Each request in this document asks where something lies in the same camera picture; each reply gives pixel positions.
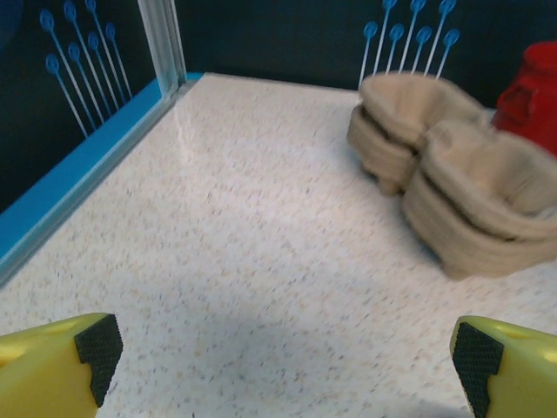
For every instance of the brown pulp cup carrier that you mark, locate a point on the brown pulp cup carrier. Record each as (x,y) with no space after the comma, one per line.
(435,100)
(457,257)

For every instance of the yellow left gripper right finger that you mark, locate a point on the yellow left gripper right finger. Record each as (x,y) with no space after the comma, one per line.
(513,374)

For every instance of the blue table edge strip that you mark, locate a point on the blue table edge strip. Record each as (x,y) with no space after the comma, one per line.
(87,161)

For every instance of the aluminium frame post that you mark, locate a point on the aluminium frame post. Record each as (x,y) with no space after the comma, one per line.
(163,43)

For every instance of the red plastic straw holder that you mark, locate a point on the red plastic straw holder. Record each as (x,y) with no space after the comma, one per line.
(535,96)

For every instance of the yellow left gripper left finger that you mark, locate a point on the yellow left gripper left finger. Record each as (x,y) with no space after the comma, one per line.
(43,370)

